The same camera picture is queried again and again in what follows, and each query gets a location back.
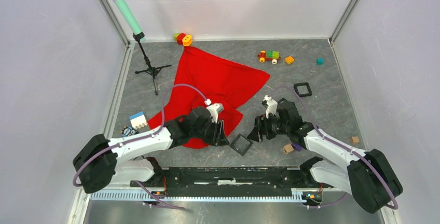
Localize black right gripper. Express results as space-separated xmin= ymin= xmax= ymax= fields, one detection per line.
xmin=246 ymin=111 xmax=290 ymax=143

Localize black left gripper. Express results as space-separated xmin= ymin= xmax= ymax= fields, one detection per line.
xmin=190 ymin=118 xmax=229 ymax=147

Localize black square frame box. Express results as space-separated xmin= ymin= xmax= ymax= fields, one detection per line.
xmin=230 ymin=134 xmax=253 ymax=157

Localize red garment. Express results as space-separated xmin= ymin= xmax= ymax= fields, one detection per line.
xmin=148 ymin=47 xmax=270 ymax=149

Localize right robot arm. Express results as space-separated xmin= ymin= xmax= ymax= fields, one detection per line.
xmin=248 ymin=95 xmax=403 ymax=214

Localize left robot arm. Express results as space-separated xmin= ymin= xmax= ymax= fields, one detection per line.
xmin=73 ymin=103 xmax=229 ymax=194

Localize wooden letter cube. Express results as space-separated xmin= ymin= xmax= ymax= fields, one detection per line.
xmin=283 ymin=144 xmax=295 ymax=154

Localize purple lego brick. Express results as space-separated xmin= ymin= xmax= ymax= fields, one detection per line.
xmin=291 ymin=143 xmax=303 ymax=152

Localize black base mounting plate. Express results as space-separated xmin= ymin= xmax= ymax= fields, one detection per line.
xmin=141 ymin=162 xmax=329 ymax=197

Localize colourful toy train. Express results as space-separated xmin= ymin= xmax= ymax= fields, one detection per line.
xmin=257 ymin=50 xmax=281 ymax=64

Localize orange lego brick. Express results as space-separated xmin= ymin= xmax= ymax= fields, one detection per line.
xmin=284 ymin=56 xmax=295 ymax=65

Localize white and blue block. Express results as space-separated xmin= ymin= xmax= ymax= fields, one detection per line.
xmin=129 ymin=111 xmax=148 ymax=130

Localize blue patterned card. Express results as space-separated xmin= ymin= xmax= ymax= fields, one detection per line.
xmin=121 ymin=126 xmax=139 ymax=137

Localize black tripod stand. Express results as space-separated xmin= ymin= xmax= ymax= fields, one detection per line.
xmin=132 ymin=32 xmax=172 ymax=95

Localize small wooden cube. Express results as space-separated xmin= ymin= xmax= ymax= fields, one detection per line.
xmin=350 ymin=136 xmax=360 ymax=144

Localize orange toy block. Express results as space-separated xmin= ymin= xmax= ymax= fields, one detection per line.
xmin=182 ymin=35 xmax=193 ymax=47

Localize red toy block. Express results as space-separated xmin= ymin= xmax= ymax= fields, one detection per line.
xmin=177 ymin=33 xmax=186 ymax=45

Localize mint green microphone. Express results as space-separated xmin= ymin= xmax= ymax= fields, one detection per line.
xmin=112 ymin=0 xmax=145 ymax=41

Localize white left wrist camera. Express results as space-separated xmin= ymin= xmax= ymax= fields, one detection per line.
xmin=206 ymin=103 xmax=224 ymax=123

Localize slotted cable duct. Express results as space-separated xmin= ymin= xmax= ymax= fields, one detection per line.
xmin=90 ymin=189 xmax=306 ymax=203

